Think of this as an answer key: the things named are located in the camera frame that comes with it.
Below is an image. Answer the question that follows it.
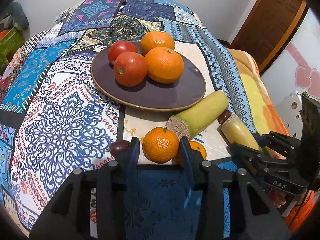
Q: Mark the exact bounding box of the large orange front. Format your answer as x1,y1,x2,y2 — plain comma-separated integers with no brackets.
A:
144,47,184,84

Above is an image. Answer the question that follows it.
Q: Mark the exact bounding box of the large orange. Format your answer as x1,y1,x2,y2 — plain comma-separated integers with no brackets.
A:
140,30,175,56
144,47,184,84

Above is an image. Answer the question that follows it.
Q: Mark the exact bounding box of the red tomato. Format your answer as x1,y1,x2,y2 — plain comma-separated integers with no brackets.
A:
113,51,148,87
107,41,137,64

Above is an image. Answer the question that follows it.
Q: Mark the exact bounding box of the person's hand holding gripper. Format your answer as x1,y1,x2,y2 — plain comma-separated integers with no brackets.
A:
268,189,305,208

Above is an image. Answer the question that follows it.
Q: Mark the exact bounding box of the yellow orange blanket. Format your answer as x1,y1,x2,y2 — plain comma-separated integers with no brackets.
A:
228,49,289,135

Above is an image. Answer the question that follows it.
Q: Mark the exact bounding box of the small mandarin orange hidden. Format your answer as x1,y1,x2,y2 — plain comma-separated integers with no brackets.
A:
176,141,207,167

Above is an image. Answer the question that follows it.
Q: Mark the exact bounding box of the wooden wardrobe with sliding door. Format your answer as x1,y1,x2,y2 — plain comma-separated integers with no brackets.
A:
262,9,319,139

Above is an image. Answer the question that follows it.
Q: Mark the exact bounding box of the patchwork patterned bedspread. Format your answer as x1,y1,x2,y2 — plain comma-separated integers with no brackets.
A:
1,0,258,237

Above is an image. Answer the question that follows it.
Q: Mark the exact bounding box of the dark purple round plate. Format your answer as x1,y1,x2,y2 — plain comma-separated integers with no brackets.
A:
91,47,206,112

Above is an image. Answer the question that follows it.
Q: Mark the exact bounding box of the dark wooden door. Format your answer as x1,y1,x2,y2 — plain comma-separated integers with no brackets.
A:
231,0,309,74

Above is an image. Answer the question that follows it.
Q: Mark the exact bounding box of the green storage bag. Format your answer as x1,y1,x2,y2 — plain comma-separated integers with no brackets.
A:
0,27,24,74

